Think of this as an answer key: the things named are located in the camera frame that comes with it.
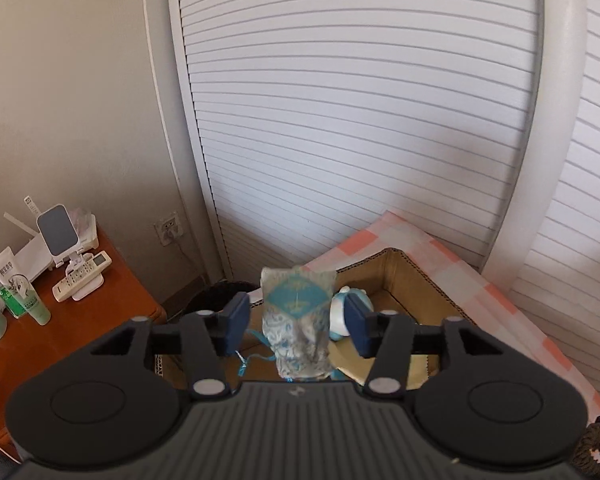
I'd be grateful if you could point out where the black trash bin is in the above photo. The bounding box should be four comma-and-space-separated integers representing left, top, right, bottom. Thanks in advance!
182, 281, 262, 323

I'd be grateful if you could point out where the white phone stand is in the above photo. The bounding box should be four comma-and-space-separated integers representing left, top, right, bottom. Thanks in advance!
36, 203, 101, 268

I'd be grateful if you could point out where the white louvred door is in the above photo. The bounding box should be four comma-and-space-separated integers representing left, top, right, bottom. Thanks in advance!
167, 0, 600, 401

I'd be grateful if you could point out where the white curved pole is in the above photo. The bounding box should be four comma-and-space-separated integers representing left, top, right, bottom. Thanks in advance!
480, 0, 588, 281

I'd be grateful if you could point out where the white tube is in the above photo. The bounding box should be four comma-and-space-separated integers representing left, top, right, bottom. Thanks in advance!
0, 247, 21, 291

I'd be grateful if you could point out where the brown cardboard box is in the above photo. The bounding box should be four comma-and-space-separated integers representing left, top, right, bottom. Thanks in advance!
152, 247, 478, 393

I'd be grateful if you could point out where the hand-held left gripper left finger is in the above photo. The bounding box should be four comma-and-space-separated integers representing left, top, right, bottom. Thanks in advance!
87, 294, 252, 401

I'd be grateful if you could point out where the clear plastic packet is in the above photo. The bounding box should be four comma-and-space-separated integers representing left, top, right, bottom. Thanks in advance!
70, 207, 97, 251

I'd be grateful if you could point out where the white wall socket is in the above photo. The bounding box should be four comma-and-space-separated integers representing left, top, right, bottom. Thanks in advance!
155, 214, 185, 246

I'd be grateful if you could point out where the wooden nightstand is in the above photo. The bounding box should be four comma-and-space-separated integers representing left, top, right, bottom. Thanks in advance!
0, 225, 168, 456

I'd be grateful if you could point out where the green tube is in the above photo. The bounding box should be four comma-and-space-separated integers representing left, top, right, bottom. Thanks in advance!
0, 280, 52, 326

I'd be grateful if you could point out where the white power cable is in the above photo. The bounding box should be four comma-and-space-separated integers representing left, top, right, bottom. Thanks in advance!
172, 230, 216, 286

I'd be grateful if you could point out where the white router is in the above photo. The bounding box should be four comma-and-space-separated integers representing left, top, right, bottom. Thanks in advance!
2, 212, 56, 281

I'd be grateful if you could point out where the white remote control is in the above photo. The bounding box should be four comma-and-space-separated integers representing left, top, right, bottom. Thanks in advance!
52, 251, 112, 302

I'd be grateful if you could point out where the blue patterned drawstring pouch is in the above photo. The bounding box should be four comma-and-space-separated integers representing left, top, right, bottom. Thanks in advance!
235, 265, 337, 383

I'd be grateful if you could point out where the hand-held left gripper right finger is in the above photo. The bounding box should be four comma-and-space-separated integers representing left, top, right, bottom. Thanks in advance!
344, 294, 511, 396

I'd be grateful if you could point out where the blue round toy figure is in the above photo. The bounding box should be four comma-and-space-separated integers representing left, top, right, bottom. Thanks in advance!
327, 286, 373, 343

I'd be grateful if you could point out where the brown knitted scrunchie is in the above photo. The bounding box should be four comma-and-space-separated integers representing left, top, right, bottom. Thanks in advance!
570, 422, 600, 480

